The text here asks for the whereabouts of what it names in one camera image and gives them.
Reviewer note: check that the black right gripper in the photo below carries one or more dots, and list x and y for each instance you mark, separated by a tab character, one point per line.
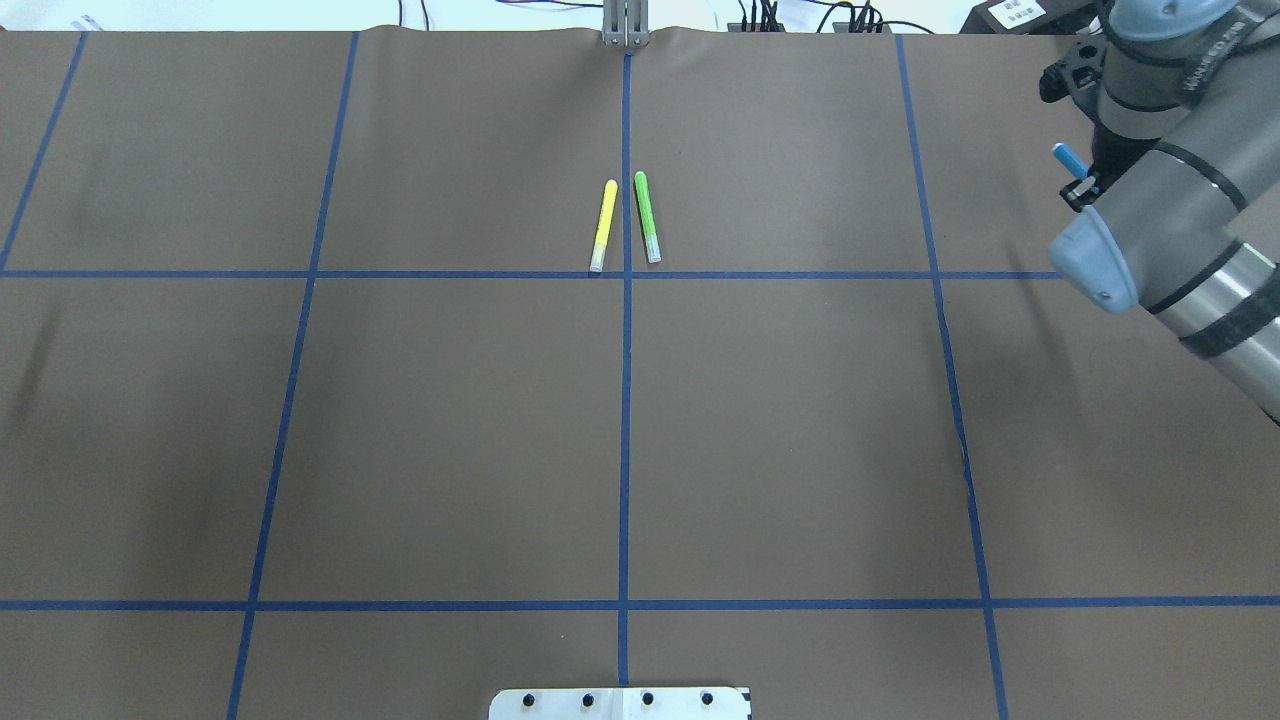
1103	158

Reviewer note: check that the blue marker pen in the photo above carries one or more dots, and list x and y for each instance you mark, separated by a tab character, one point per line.
1070	161

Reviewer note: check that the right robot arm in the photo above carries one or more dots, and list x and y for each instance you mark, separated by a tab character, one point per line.
1182	96

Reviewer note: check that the black power adapter box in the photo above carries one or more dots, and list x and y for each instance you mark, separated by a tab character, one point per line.
1045	17

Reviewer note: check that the green highlighter pen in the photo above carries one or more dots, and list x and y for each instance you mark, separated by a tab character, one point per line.
648	221

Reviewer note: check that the yellow highlighter pen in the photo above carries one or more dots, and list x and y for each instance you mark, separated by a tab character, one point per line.
603	229

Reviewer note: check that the brown paper table mat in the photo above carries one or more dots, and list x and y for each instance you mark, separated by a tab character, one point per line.
312	409

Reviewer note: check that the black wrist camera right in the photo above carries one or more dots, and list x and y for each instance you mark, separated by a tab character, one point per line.
1077	74

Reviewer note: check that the grey aluminium frame post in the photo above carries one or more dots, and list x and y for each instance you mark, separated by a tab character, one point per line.
625	23

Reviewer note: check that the white camera stand base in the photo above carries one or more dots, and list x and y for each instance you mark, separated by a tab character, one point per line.
662	702

